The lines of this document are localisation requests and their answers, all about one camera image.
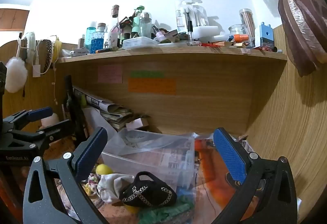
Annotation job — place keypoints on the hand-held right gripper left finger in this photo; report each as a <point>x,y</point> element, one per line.
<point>89,155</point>

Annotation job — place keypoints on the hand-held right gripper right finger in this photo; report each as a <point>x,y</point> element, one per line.
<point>230,155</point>

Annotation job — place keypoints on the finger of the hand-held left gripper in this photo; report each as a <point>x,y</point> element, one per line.
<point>40,113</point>
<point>57,129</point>

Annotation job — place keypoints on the white cloth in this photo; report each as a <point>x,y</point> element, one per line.
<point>112,185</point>

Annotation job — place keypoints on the clear plastic storage bin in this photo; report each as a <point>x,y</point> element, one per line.
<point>153,160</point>

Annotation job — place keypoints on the yellow soft ball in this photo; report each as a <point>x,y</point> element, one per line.
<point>104,169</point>

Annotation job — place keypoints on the dark wine bottle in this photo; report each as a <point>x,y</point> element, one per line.
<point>72,109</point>

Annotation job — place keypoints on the orange printed paper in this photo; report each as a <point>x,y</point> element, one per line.
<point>217,188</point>

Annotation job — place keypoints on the white charger plug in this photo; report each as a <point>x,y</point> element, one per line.
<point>36,70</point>

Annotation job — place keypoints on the white fluffy pompom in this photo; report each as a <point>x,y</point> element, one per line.
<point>15,75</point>

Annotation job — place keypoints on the stack of newspapers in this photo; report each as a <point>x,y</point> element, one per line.
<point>112,111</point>

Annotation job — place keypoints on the small white cardboard box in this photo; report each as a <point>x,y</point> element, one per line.
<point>136,124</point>

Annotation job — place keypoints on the studded dark headband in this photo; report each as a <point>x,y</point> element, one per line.
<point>48,55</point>

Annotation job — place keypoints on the blue foam piece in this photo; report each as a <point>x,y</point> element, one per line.
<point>184,192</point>

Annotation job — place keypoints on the yellow headband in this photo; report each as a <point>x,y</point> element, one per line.
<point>58,47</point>

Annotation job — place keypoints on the white fluffy headband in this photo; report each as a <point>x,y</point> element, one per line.
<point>31,45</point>

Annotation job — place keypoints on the pink sticky note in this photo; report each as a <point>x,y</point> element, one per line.
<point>109,74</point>

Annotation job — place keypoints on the green foam pieces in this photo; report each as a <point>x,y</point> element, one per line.
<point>168,213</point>

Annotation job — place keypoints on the teal liquid bottle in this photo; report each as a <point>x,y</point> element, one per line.
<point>90,38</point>

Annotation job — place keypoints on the blue patterned glass bottle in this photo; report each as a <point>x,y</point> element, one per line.
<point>97,44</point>

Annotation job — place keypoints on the orange sticky note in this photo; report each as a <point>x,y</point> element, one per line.
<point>152,86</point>

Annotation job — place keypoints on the wooden cabinet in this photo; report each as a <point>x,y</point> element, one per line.
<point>14,19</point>

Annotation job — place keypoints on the green sticky note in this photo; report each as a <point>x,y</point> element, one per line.
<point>147,74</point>

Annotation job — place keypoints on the white mug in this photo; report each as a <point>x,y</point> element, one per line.
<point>112,40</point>

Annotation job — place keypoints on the wooden shelf board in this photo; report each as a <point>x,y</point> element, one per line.
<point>178,54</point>

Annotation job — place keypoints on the orange capped tube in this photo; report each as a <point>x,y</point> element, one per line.
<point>241,38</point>

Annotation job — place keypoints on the flat clear plastic box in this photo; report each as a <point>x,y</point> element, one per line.
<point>140,43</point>

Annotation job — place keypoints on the white plastic box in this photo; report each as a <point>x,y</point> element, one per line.
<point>207,32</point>

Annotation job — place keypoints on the round glass jar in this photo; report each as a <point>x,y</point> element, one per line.
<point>236,29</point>

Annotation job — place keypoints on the blue box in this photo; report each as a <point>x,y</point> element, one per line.
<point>266,35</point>

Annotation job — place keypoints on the tall clear jar with sticks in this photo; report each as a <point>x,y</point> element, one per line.
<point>247,26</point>

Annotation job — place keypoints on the green pump bottle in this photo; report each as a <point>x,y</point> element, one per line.
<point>136,22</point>

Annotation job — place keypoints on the clear bottle silver cap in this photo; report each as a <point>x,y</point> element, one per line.
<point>145,26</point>

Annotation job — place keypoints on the pink nail polish bottle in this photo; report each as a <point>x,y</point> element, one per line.
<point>159,34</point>

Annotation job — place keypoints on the clear blister packaging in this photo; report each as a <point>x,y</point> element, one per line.
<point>182,17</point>
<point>200,14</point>

